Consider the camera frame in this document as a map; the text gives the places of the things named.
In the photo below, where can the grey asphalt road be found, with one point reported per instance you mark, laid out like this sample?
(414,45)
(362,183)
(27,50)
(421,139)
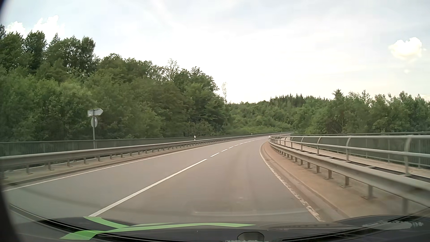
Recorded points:
(215,181)

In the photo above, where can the green wood of trees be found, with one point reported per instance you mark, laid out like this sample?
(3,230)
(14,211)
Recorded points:
(134,100)

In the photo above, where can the road markings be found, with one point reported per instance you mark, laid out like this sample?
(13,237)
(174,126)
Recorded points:
(151,186)

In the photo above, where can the car's own bonnet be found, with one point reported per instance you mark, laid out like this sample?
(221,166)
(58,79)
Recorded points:
(215,232)

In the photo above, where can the grey metal bridge railing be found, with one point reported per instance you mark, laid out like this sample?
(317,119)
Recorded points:
(67,145)
(376,143)

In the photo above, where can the road sign on post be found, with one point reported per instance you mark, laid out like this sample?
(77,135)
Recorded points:
(94,114)

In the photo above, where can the grey metal guard rail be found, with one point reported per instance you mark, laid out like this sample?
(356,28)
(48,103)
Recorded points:
(84,153)
(356,170)

